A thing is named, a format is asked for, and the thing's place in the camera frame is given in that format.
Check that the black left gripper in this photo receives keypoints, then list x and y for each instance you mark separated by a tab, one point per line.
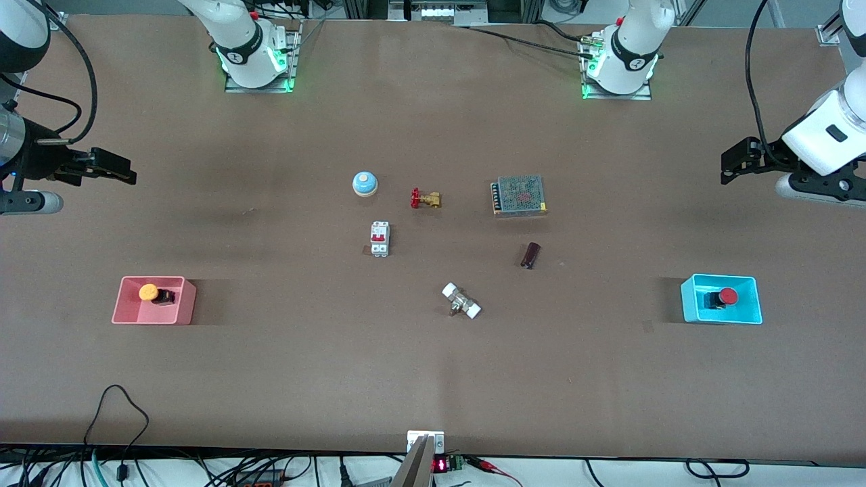
772	154

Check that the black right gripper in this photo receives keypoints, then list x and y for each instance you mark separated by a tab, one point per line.
35	162

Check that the yellow push button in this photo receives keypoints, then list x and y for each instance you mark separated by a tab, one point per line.
149	293

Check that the red push button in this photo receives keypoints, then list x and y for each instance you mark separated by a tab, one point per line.
728	295

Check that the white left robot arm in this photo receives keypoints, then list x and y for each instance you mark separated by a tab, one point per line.
629	54

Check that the pink plastic bin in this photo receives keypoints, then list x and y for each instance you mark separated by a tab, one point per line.
135	312

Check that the cyan plastic bin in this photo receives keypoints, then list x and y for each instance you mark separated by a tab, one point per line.
693	308

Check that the metal mesh power supply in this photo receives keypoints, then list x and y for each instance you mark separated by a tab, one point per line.
519	196

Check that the dark brown cylinder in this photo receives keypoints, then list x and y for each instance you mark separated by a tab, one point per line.
530	256

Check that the blue call bell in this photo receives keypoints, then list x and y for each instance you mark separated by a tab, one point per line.
365	182

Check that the white red circuit breaker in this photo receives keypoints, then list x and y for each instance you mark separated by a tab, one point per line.
379	237

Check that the metal fitting white ends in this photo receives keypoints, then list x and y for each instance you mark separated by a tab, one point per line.
461	302

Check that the white power strip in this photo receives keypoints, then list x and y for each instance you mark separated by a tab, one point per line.
436	12

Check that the red clip lead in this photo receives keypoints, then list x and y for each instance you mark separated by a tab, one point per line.
494	467

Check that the red LED display module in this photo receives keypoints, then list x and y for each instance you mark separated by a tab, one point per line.
441	465

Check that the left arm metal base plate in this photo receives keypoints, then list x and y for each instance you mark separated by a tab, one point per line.
646	95

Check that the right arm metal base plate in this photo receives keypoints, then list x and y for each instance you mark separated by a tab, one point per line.
292	57

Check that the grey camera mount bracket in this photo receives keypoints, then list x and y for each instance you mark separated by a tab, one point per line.
416	467

